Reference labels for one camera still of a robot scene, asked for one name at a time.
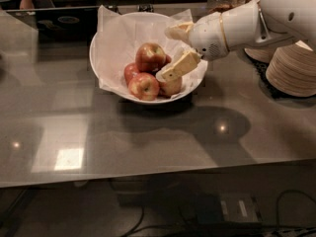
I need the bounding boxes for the person's left hand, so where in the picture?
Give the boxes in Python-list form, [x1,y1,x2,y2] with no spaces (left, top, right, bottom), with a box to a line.
[20,0,34,10]

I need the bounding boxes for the white paper liner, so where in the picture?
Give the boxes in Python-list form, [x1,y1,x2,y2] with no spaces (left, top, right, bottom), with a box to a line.
[94,4,206,101]

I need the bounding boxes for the black rubber mat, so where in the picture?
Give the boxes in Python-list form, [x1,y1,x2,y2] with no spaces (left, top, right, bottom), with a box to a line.
[245,54,316,101]

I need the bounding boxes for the front paper bowl stack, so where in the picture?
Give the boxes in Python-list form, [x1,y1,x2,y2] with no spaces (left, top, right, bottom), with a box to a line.
[266,41,316,98]

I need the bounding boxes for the small dark object on counter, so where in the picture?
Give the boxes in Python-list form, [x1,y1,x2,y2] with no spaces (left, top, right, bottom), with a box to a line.
[137,4,154,13]

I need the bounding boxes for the red apple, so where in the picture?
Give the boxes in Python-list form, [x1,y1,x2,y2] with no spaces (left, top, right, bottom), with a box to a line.
[159,78,182,98]
[165,54,172,64]
[128,72,160,101]
[123,62,140,84]
[135,42,167,72]

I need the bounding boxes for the grey box under table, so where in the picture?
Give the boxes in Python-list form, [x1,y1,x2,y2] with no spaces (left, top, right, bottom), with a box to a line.
[195,193,262,226]

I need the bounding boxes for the paper bowl stack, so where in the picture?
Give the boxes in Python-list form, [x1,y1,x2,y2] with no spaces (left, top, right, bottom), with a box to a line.
[266,41,316,98]
[244,48,276,63]

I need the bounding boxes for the black cable under table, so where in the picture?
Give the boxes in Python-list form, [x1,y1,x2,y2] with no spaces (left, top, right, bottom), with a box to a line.
[118,190,316,237]

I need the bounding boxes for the back paper bowl stack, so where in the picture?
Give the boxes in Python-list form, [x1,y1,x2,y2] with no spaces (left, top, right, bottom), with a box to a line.
[244,48,276,63]

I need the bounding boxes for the white bowl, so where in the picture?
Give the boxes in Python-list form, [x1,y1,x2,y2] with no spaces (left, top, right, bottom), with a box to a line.
[89,11,209,106]

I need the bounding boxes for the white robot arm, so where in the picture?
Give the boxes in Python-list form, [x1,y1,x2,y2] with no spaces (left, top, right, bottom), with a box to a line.
[156,0,316,82]

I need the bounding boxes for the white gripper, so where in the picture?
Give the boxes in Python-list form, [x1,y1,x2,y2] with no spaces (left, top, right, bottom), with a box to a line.
[155,12,229,82]

